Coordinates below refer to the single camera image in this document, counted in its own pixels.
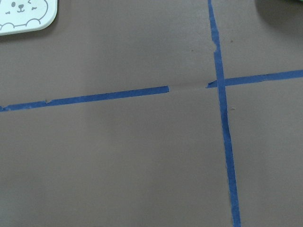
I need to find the cream bear tray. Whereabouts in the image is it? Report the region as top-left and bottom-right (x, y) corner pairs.
(0, 0), (58, 36)

